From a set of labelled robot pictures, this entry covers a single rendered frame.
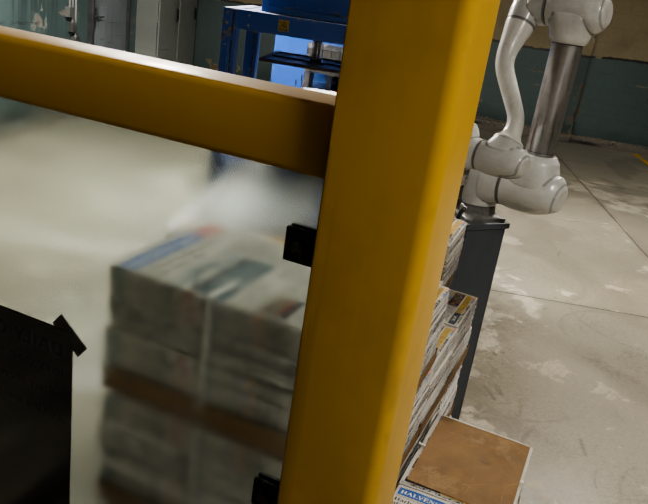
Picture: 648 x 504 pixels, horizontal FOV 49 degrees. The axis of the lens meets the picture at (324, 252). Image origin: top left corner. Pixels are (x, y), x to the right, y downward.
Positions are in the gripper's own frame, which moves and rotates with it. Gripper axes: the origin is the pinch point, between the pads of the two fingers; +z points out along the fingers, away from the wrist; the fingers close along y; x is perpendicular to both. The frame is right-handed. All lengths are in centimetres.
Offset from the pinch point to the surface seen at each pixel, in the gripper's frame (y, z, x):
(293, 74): -219, -2, 324
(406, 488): 23, 37, -88
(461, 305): 15.2, 13.2, -21.0
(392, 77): 33, -72, -188
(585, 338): 59, 96, 183
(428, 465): 25, 36, -77
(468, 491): 37, 36, -81
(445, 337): 17, 13, -47
